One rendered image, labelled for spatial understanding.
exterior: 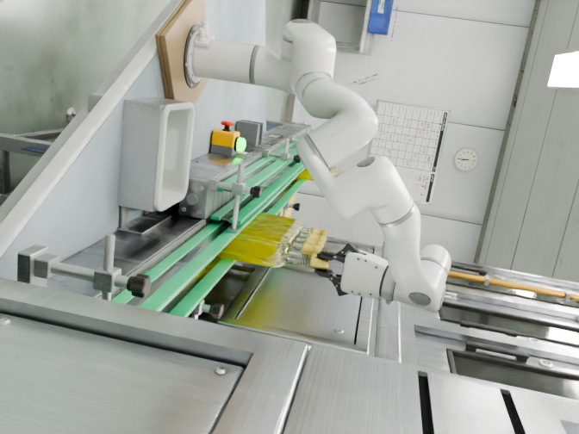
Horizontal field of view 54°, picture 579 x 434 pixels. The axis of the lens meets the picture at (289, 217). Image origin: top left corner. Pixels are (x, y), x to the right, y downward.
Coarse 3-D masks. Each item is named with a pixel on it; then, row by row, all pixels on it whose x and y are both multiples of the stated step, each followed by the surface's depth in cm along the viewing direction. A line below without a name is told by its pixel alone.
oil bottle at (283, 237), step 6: (246, 228) 145; (252, 228) 146; (258, 228) 146; (246, 234) 142; (252, 234) 142; (258, 234) 142; (264, 234) 142; (270, 234) 142; (276, 234) 143; (282, 234) 144; (288, 234) 145; (282, 240) 141; (288, 240) 142
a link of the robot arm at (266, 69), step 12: (264, 48) 136; (288, 48) 131; (252, 60) 134; (264, 60) 134; (276, 60) 136; (288, 60) 132; (252, 72) 135; (264, 72) 134; (276, 72) 134; (288, 72) 134; (264, 84) 138; (276, 84) 136; (288, 84) 135
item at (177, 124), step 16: (176, 112) 128; (192, 112) 127; (160, 128) 114; (176, 128) 129; (192, 128) 129; (160, 144) 114; (176, 144) 130; (160, 160) 114; (176, 160) 131; (160, 176) 115; (176, 176) 132; (160, 192) 116; (176, 192) 131; (160, 208) 118
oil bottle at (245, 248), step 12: (240, 240) 137; (252, 240) 138; (264, 240) 139; (276, 240) 140; (228, 252) 138; (240, 252) 138; (252, 252) 137; (264, 252) 136; (276, 252) 136; (288, 252) 137; (264, 264) 137; (276, 264) 137
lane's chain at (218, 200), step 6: (276, 150) 214; (252, 162) 180; (234, 174) 159; (222, 180) 147; (216, 192) 144; (222, 192) 150; (228, 192) 156; (210, 198) 139; (216, 198) 145; (222, 198) 151; (228, 198) 157; (210, 204) 140; (216, 204) 146; (222, 204) 152; (210, 210) 141; (216, 210) 147
